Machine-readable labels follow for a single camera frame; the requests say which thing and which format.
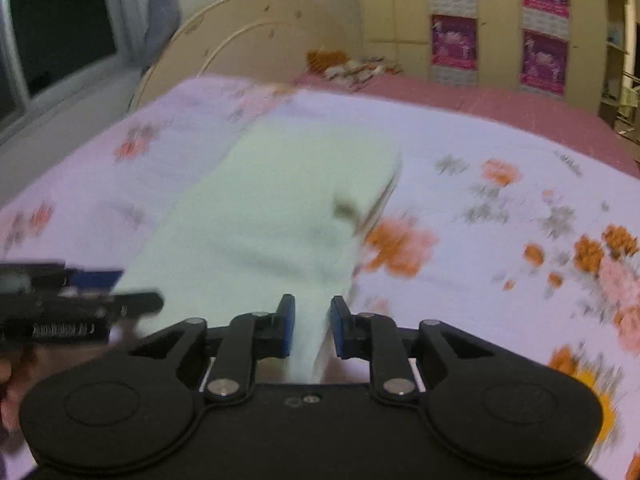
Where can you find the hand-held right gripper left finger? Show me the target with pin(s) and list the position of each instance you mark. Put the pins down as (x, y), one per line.
(288, 326)

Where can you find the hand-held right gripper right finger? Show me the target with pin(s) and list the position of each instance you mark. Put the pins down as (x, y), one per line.
(337, 327)

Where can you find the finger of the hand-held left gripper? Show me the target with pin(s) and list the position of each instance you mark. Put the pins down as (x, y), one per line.
(95, 279)
(140, 302)

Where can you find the pale green small garment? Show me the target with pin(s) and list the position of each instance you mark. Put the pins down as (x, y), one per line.
(280, 200)

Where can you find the person's left hand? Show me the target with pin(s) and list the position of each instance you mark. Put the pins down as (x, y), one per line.
(7, 395)

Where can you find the floral bed sheet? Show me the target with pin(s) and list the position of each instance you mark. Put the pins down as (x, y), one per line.
(500, 220)

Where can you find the dark window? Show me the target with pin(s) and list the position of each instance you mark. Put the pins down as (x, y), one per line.
(55, 25)

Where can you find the orange patterned pillow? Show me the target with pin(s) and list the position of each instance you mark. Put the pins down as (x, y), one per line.
(345, 67)

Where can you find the pink checked bedspread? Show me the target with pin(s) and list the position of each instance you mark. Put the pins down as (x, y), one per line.
(500, 110)

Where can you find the grey curtain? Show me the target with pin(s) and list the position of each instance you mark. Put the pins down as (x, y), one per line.
(155, 5)

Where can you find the cream arched headboard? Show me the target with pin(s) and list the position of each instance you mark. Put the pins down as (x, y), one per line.
(240, 30)

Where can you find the cream wardrobe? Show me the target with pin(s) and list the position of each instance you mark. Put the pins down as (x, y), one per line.
(500, 20)

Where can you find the cream open shelf unit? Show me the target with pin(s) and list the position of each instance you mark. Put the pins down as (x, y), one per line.
(620, 50)

